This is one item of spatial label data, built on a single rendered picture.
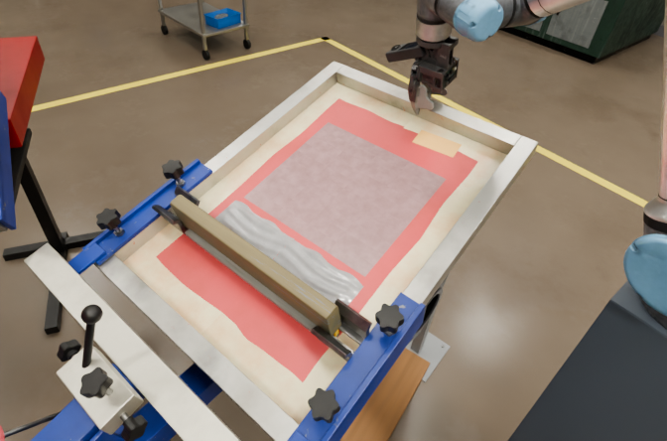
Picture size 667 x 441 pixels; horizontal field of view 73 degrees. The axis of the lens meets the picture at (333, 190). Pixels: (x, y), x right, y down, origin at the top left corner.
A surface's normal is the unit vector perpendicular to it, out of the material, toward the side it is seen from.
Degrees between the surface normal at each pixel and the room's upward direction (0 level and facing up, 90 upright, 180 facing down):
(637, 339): 90
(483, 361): 0
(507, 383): 0
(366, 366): 14
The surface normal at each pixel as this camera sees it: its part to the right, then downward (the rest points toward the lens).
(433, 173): -0.09, -0.64
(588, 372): -0.77, 0.37
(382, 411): 0.07, -0.77
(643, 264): -0.87, 0.36
